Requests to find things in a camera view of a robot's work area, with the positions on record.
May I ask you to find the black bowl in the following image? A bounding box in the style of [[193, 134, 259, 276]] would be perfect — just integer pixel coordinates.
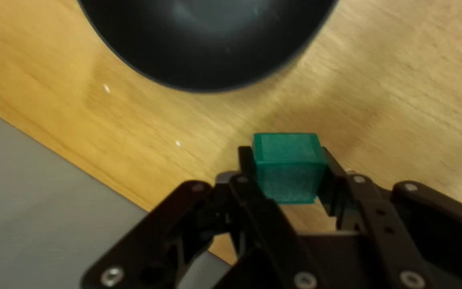
[[76, 0, 341, 94]]

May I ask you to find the green block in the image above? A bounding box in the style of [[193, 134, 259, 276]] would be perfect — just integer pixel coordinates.
[[252, 131, 328, 205]]

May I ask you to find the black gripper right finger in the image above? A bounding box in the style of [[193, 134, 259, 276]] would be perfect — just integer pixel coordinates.
[[315, 144, 462, 289]]

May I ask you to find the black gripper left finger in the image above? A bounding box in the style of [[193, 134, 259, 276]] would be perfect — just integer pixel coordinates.
[[79, 144, 320, 289]]

